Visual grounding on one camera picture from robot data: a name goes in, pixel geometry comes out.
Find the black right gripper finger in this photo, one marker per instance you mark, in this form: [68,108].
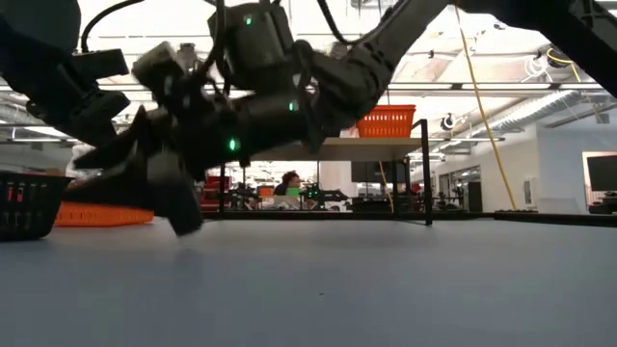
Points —
[123,147]
[173,197]

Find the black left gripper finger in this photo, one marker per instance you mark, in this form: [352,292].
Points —
[87,115]

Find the orange plastic basket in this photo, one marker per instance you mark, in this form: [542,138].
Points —
[385,123]
[106,217]

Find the black plastic basket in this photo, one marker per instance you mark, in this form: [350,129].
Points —
[29,212]

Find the background black robot arm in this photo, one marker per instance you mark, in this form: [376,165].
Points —
[315,194]

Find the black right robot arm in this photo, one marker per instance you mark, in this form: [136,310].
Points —
[366,72]

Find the red bin cart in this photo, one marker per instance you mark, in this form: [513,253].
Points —
[214,183]

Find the person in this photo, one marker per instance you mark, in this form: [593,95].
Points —
[289,180]

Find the black monitor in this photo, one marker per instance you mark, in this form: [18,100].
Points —
[602,173]

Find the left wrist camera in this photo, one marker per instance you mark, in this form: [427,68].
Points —
[103,62]

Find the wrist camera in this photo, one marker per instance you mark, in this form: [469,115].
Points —
[103,62]
[156,62]

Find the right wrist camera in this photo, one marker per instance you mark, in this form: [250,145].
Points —
[156,62]

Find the wooden shelf black frame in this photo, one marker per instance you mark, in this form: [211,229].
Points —
[366,149]

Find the black wall screen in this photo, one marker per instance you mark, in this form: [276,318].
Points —
[368,171]

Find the ceiling light rail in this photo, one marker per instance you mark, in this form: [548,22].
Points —
[506,86]

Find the grey ceiling duct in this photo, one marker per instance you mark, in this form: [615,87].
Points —
[540,113]

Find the black aluminium table frame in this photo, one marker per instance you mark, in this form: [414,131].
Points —
[530,218]

